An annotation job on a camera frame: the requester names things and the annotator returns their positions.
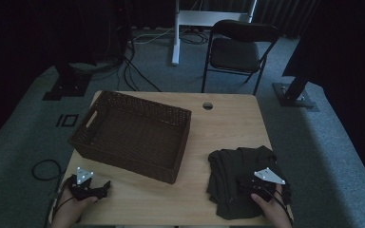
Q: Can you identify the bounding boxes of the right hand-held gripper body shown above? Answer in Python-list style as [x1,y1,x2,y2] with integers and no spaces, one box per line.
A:
[237,167,287,202]

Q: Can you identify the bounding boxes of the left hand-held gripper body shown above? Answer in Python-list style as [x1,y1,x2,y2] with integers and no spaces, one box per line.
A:
[67,166,100,201]

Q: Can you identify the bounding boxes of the dark garment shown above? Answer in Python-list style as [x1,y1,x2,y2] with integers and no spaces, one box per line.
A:
[206,145,293,221]

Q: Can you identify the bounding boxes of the brown wicker basket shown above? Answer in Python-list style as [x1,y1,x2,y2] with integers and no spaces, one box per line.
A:
[68,90,193,185]

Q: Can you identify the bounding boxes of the person's left hand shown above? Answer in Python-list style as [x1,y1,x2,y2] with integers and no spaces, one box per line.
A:
[50,189,99,228]

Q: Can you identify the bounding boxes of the person's right hand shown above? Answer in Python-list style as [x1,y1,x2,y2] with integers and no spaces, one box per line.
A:
[250,183,294,228]

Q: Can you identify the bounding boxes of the black stand base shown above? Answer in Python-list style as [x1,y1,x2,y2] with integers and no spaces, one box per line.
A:
[272,73,319,112]
[42,63,92,102]

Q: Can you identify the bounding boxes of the black folding chair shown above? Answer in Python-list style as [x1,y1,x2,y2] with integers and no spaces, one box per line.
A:
[202,19,281,96]

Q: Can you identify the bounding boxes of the dark curtain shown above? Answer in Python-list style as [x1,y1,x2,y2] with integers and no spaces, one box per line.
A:
[255,0,319,40]

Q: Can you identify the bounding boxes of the white metal stand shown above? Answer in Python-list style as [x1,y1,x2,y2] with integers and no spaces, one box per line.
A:
[171,0,259,67]

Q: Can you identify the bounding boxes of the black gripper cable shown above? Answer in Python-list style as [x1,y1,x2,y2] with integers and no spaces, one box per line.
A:
[46,180,77,227]
[267,189,295,224]

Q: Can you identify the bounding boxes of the black cable loop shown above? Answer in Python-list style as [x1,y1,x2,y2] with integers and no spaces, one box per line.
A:
[31,159,64,182]

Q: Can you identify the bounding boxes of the black floor cables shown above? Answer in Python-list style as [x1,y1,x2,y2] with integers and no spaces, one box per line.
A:
[116,44,163,93]

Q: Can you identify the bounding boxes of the white floor cable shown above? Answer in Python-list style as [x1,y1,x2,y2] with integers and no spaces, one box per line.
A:
[132,28,176,46]

